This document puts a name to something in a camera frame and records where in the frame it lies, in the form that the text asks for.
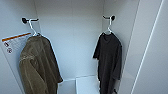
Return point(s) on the black t-shirt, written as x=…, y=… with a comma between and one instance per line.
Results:
x=108, y=56

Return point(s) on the white clothes hanger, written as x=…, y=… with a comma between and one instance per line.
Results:
x=32, y=28
x=108, y=26

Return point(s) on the white wardrobe door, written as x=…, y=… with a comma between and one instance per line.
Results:
x=156, y=50

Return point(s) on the white wardrobe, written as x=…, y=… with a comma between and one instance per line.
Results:
x=76, y=40

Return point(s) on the white inner shelf box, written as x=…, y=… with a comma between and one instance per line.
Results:
x=87, y=85

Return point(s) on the olive green jacket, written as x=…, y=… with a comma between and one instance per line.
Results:
x=36, y=66

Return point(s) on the orange and white warning label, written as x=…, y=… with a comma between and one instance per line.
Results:
x=16, y=37

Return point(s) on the small black wall peg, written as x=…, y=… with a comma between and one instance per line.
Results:
x=115, y=90

